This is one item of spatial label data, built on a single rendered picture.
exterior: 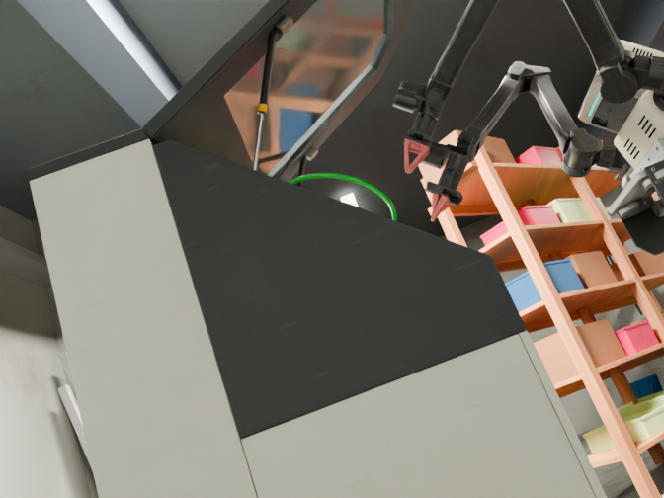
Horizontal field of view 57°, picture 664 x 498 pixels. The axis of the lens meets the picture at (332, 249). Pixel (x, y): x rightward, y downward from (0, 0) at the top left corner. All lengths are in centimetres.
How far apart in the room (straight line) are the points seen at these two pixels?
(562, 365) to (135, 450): 275
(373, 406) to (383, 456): 9
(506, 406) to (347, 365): 30
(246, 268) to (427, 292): 37
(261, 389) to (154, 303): 28
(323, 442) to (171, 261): 48
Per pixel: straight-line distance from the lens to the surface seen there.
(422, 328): 121
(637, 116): 171
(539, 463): 122
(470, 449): 120
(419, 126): 166
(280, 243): 127
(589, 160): 188
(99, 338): 132
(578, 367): 357
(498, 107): 200
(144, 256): 133
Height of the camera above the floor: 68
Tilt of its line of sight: 19 degrees up
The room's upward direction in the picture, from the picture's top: 21 degrees counter-clockwise
